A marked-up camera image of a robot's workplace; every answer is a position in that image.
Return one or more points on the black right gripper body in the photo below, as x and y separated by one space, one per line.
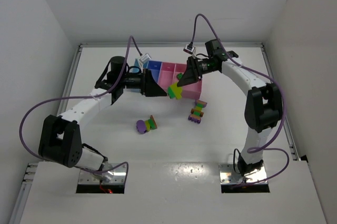
194 68

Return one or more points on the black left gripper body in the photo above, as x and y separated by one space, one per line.
145 83

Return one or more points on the dark green square lego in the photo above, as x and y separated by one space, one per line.
179 76

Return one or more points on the dark green lego plate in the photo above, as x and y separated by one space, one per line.
171 93

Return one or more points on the lime green square lego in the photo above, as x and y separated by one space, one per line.
177 89

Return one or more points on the orange brown lego plate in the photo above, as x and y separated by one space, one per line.
152 123

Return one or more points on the purple rounded lego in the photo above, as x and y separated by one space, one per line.
141 126

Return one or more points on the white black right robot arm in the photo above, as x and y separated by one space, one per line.
264 105

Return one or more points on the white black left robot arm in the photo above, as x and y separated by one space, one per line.
61 140

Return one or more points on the large pink bin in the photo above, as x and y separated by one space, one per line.
191 91

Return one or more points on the small pink bin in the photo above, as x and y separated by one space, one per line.
165 78

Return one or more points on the dark blue bin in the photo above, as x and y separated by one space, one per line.
155 68

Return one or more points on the light blue bin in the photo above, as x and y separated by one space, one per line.
138 66

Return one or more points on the lego stack on table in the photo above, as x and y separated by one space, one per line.
197 112

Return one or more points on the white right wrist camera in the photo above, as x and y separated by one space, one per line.
189 49

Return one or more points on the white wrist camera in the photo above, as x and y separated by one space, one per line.
144 58
189 49

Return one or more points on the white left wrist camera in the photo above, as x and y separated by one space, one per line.
144 58

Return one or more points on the aluminium frame rail right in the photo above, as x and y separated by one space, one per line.
275 102

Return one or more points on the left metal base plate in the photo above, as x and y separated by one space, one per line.
115 176

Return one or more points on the metal base plate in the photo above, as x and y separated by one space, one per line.
115 176
229 177

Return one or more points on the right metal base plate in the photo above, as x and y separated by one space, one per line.
229 177

